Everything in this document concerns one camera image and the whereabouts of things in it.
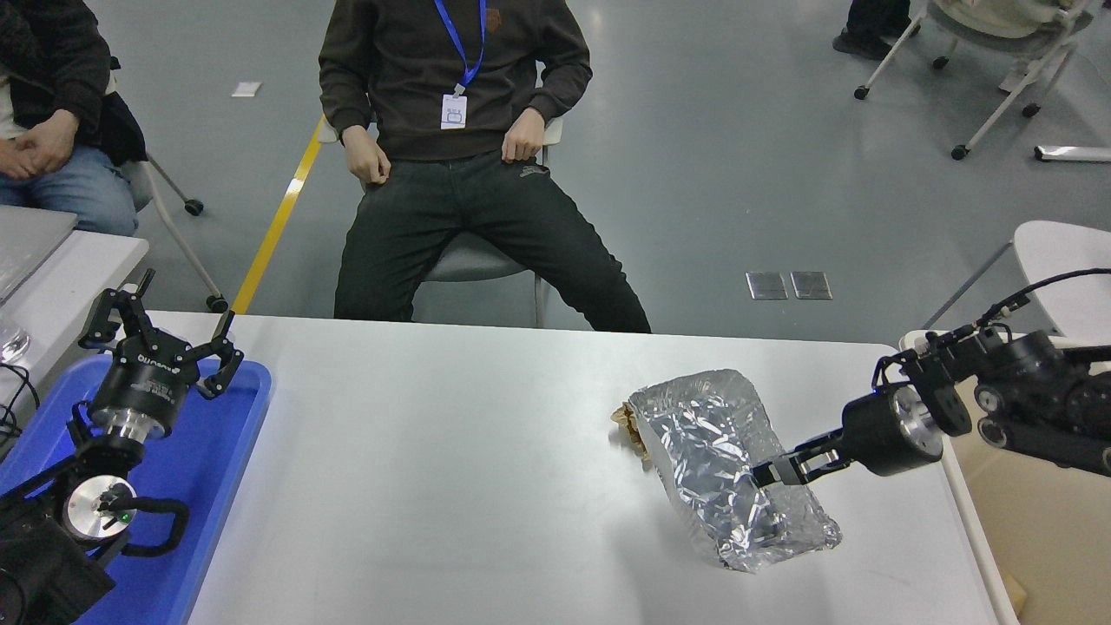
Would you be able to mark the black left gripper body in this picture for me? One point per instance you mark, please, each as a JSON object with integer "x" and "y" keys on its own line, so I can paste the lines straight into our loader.
{"x": 143, "y": 382}

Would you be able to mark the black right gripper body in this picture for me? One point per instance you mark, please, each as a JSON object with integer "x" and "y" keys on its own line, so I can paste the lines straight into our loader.
{"x": 871, "y": 431}

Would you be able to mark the silver foil tray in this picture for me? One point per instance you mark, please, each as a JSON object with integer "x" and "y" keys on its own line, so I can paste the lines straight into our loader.
{"x": 703, "y": 434}

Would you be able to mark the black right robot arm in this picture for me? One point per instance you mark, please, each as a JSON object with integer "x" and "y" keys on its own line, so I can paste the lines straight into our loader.
{"x": 1041, "y": 391}

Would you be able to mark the person's left hand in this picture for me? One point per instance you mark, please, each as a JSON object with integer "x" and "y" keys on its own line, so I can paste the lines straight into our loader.
{"x": 522, "y": 137}
{"x": 50, "y": 143}

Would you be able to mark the person's right hand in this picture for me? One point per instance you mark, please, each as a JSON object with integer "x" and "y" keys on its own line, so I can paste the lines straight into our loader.
{"x": 10, "y": 163}
{"x": 366, "y": 156}

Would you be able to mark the white side table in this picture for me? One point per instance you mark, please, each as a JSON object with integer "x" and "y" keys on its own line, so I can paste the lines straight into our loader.
{"x": 78, "y": 278}

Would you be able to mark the grey flat panel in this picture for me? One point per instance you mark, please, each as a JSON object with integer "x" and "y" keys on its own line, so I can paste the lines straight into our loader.
{"x": 26, "y": 243}

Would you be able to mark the clear glass object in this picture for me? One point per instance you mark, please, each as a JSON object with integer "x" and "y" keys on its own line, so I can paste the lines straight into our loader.
{"x": 13, "y": 347}

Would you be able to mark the white-framed wheeled chair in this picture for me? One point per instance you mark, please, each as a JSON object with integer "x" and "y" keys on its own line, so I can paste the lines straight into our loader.
{"x": 139, "y": 187}
{"x": 958, "y": 154}

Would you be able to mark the blue plastic tray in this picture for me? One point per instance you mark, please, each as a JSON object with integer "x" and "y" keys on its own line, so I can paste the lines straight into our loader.
{"x": 208, "y": 486}

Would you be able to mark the silver floor outlet plate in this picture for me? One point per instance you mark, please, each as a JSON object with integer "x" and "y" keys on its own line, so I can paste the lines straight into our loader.
{"x": 766, "y": 286}
{"x": 811, "y": 285}

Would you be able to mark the crumpled tan paper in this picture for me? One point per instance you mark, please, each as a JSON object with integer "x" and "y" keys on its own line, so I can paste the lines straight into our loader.
{"x": 627, "y": 421}

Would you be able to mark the large pale bin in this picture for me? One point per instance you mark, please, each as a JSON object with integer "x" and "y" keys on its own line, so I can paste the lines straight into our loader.
{"x": 1041, "y": 538}

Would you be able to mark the small tan paper piece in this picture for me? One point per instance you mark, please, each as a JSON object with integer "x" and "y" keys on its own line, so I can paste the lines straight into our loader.
{"x": 1015, "y": 592}

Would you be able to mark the person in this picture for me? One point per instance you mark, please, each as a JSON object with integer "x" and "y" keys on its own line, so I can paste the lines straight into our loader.
{"x": 469, "y": 208}
{"x": 864, "y": 43}
{"x": 52, "y": 52}

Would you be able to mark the grey office chair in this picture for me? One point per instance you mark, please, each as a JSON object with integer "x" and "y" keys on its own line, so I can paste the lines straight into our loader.
{"x": 469, "y": 260}

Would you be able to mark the silver metal bar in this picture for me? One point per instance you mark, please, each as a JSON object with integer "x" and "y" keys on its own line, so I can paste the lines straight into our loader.
{"x": 1072, "y": 154}

